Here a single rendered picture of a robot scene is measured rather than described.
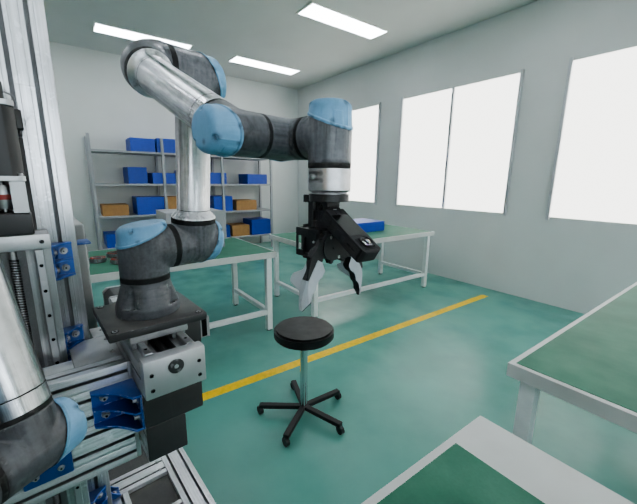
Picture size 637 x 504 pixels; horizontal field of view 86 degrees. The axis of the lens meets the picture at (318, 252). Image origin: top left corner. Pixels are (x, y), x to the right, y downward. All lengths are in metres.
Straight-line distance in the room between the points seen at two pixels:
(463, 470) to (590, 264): 3.80
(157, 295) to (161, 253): 0.10
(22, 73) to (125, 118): 5.81
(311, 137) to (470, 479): 0.78
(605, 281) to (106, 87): 7.24
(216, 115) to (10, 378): 0.42
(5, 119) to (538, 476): 1.35
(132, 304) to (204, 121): 0.54
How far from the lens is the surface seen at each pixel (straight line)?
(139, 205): 6.27
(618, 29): 4.73
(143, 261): 0.92
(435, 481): 0.91
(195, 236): 0.96
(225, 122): 0.55
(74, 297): 1.10
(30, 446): 0.59
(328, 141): 0.58
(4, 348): 0.56
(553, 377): 1.42
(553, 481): 1.02
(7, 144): 0.97
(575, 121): 4.62
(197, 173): 0.95
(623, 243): 4.47
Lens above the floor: 1.38
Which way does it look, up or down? 12 degrees down
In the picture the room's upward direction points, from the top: 1 degrees clockwise
